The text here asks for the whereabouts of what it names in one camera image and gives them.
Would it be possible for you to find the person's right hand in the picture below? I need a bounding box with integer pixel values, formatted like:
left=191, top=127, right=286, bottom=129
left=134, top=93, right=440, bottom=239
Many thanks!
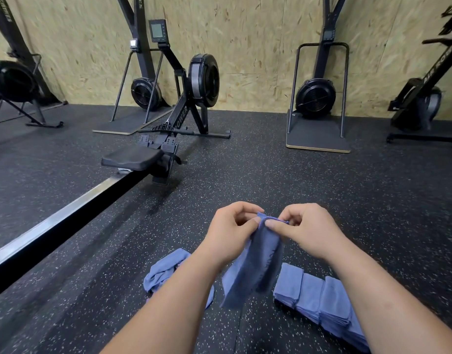
left=265, top=203, right=352, bottom=263

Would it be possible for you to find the person's left hand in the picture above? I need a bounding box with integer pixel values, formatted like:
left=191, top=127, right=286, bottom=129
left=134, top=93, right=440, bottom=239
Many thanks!
left=197, top=201, right=265, bottom=268

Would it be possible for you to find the plain blue towel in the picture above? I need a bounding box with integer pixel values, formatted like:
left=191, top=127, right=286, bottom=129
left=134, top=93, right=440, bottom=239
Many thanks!
left=220, top=212, right=286, bottom=310

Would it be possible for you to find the blue towel pile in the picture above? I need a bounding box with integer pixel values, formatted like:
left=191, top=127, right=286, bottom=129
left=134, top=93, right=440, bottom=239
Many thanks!
left=143, top=247, right=216, bottom=308

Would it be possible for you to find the person's left forearm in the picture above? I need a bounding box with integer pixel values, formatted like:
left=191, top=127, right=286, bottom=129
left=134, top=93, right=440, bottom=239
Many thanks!
left=101, top=247, right=223, bottom=354

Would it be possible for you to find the person's right forearm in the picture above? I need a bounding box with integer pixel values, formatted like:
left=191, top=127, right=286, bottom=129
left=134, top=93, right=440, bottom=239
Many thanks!
left=325, top=239, right=452, bottom=354

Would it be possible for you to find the black ski trainer wooden-edged platform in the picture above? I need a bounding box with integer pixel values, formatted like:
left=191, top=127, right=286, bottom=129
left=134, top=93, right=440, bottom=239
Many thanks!
left=285, top=0, right=352, bottom=154

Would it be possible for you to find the black upright exercise machine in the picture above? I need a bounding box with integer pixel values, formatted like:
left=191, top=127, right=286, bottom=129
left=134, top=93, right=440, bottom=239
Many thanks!
left=386, top=3, right=452, bottom=148

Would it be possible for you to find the black ski trainer grey platform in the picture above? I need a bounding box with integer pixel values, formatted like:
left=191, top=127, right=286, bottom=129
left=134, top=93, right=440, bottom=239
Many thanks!
left=92, top=0, right=174, bottom=136

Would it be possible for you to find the black fan bike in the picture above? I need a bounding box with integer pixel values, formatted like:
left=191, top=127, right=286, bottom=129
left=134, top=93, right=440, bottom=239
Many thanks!
left=0, top=0, right=67, bottom=130

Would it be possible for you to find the black rowing machine with rail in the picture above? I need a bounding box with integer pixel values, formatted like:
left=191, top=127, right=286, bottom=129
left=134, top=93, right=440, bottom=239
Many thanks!
left=0, top=20, right=232, bottom=299

